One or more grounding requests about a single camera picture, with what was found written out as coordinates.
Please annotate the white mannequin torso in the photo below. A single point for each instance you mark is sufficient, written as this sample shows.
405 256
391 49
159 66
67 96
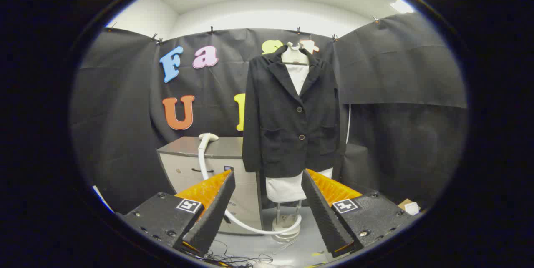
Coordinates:
283 189

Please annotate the cardboard box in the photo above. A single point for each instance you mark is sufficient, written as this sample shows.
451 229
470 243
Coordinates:
411 208

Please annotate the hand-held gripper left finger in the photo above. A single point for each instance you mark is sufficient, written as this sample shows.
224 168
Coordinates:
212 213

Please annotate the ceiling light panel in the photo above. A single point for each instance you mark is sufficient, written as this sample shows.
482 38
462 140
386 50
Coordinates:
401 6

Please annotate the mannequin stand base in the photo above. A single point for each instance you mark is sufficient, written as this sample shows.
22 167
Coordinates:
286 220

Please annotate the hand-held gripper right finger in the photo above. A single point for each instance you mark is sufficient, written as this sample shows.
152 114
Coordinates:
323 218

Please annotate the grey drawer cabinet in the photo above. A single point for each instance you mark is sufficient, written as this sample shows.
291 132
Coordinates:
187 163

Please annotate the black button jacket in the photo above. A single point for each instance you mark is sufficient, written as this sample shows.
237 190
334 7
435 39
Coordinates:
283 134

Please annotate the row of black cloth clips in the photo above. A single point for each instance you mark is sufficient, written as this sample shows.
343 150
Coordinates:
212 30

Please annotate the black backdrop cloth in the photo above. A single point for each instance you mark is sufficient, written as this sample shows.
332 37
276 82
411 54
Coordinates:
125 113

